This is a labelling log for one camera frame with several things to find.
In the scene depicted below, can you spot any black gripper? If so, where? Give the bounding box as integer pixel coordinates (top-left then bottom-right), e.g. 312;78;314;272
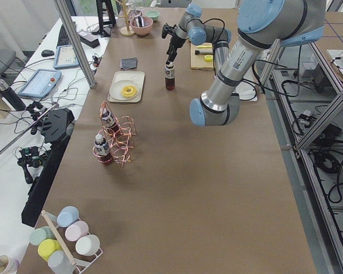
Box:
161;23;186;65

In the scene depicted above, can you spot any tea bottle white cap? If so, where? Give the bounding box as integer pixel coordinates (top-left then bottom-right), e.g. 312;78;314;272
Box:
163;64;176;91

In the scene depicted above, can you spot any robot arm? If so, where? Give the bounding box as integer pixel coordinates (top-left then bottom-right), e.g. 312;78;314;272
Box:
162;0;326;126

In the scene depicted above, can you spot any cream rabbit tray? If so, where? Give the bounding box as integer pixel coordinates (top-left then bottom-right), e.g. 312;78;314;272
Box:
107;71;145;103

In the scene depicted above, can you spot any tea bottle front left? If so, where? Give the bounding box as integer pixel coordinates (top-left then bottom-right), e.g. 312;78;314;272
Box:
99;101;117;128

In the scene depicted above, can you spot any tea bottle front right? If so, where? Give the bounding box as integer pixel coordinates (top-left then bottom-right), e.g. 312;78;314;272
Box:
94;134;113;165

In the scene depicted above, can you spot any steel muddler black tip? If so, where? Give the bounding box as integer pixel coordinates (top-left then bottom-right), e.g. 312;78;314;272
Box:
194;50;213;55

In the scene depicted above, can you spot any bamboo cutting board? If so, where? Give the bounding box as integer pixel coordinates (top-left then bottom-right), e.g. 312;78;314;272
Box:
190;43;214;70

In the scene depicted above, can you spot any yellow plastic knife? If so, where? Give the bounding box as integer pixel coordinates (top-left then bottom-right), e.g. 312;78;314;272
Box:
197;43;212;49

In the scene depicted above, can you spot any half lemon slice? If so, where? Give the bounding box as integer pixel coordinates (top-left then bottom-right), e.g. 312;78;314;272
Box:
204;55;213;62

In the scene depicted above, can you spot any pink ice bowl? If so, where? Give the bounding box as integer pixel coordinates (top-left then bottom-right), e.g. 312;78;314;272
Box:
130;16;153;36

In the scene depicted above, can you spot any mint green bowl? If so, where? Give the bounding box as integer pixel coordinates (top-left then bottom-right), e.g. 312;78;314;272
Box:
145;10;160;22

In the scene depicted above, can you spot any grey folded cloth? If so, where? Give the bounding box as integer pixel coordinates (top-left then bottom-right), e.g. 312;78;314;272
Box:
119;57;138;70

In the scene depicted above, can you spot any steel ice scoop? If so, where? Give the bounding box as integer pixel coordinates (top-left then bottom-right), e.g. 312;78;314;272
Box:
134;15;144;27

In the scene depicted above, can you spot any wooden cup stand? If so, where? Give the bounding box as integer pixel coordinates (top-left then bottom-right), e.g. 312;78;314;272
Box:
116;0;139;37

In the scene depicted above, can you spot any glazed donut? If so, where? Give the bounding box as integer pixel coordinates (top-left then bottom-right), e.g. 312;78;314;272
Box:
121;85;137;98

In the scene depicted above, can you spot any white round plate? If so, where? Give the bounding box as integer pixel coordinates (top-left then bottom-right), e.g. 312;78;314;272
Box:
109;80;139;101

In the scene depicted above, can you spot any teach pendant tablet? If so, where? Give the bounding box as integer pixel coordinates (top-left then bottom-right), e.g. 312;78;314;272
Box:
53;45;79;70
18;69;62;98

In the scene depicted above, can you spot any black thermos bottle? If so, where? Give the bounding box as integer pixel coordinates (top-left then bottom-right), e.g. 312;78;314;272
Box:
0;79;26;111

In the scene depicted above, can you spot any pastel cup rack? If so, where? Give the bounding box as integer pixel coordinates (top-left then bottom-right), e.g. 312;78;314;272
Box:
29;205;103;273

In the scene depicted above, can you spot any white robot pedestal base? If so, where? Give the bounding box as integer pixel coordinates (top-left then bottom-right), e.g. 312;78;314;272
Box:
234;79;258;102

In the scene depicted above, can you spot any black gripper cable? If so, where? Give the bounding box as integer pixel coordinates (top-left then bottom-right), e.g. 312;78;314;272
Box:
201;18;288;95

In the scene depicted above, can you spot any copper wire bottle rack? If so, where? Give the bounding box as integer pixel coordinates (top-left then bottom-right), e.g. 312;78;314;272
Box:
93;103;137;167

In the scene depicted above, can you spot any aluminium frame post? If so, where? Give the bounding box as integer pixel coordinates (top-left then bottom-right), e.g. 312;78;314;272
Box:
54;0;96;88

